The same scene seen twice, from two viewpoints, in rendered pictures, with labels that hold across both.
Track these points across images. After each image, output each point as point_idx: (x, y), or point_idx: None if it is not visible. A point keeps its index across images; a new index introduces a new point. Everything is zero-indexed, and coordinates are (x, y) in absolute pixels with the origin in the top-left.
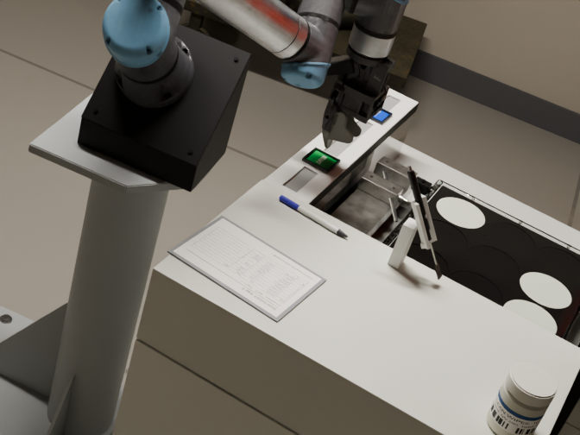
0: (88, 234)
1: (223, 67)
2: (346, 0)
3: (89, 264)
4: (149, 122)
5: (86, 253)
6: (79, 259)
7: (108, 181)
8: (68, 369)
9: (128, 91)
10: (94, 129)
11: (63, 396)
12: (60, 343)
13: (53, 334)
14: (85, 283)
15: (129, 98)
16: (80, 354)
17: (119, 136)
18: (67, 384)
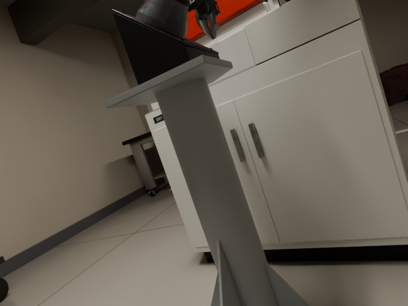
0: (216, 147)
1: None
2: None
3: (229, 167)
4: (192, 42)
5: (223, 161)
6: (221, 175)
7: (227, 62)
8: (262, 265)
9: (180, 22)
10: (190, 50)
11: (278, 276)
12: (245, 264)
13: (229, 283)
14: (234, 184)
15: (178, 33)
16: (258, 241)
17: (198, 50)
18: (271, 269)
